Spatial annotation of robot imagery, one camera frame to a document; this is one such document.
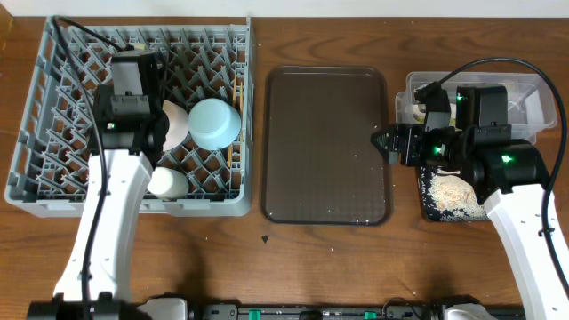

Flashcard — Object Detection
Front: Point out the green orange snack wrapper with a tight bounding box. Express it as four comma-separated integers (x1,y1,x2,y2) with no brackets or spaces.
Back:
413,115,456,127

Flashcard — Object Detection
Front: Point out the light blue bowl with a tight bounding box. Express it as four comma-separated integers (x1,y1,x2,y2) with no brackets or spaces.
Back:
188,98,241,151

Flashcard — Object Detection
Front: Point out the white bowl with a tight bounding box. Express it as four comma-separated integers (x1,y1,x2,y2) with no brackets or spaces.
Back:
163,100,189,151

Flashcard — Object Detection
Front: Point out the white cup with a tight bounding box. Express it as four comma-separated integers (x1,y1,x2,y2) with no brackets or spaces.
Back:
148,167,189,199

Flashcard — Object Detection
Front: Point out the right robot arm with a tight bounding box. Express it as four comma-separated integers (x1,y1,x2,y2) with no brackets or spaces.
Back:
371,83,568,319

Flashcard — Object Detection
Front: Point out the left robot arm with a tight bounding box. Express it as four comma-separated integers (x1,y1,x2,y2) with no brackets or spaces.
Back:
27,50,169,319

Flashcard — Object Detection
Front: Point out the black waste tray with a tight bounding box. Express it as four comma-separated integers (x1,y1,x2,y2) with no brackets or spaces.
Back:
416,138,549,223

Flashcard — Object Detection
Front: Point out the spilled rice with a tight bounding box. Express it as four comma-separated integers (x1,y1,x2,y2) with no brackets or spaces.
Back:
418,167,488,222

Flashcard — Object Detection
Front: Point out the dark brown serving tray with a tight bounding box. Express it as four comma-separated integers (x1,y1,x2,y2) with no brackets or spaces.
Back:
260,66,393,226

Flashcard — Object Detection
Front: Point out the clear plastic bin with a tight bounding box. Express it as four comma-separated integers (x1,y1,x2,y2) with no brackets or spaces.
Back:
395,71,557,143

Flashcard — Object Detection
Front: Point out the grey plastic dish rack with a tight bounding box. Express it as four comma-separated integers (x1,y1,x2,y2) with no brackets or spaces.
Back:
4,23,254,218

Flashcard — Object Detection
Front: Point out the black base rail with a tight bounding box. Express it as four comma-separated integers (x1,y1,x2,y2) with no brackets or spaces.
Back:
137,295,525,320

